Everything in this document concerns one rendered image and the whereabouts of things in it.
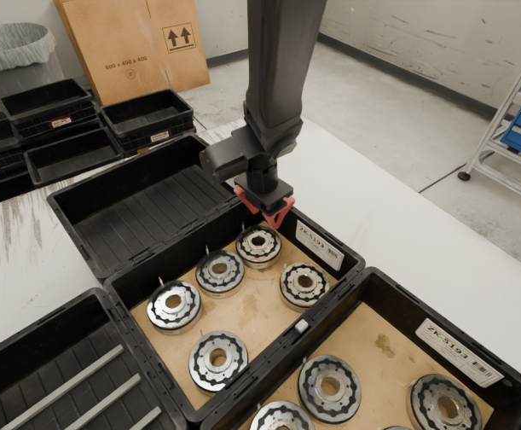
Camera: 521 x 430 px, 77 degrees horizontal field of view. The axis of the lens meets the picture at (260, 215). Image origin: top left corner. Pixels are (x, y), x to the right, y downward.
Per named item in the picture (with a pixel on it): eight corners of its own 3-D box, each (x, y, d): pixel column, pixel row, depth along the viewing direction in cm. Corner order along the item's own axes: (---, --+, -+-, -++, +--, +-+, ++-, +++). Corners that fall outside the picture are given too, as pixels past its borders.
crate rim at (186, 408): (263, 190, 78) (263, 183, 76) (367, 269, 63) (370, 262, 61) (103, 289, 60) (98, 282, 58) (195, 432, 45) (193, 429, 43)
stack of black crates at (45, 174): (124, 175, 199) (105, 126, 175) (141, 204, 183) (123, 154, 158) (54, 200, 184) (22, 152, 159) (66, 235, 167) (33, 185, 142)
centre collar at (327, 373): (327, 363, 55) (327, 363, 55) (350, 386, 53) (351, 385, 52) (308, 386, 53) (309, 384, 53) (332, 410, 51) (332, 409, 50)
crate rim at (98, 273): (193, 137, 93) (191, 130, 92) (263, 190, 78) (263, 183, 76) (48, 203, 75) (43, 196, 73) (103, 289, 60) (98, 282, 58)
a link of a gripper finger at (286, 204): (270, 244, 63) (268, 209, 56) (247, 224, 67) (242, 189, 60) (296, 225, 65) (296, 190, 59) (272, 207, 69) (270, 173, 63)
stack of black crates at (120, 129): (184, 153, 215) (170, 87, 182) (205, 177, 198) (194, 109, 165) (124, 175, 200) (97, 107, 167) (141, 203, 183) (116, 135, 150)
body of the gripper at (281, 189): (268, 213, 57) (266, 181, 52) (233, 186, 63) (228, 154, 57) (294, 195, 60) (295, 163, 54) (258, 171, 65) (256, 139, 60)
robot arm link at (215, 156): (302, 139, 46) (271, 90, 47) (230, 171, 42) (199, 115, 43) (277, 172, 57) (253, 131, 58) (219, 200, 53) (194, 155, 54)
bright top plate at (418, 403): (426, 362, 56) (427, 360, 56) (489, 404, 52) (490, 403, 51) (401, 412, 51) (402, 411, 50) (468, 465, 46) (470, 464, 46)
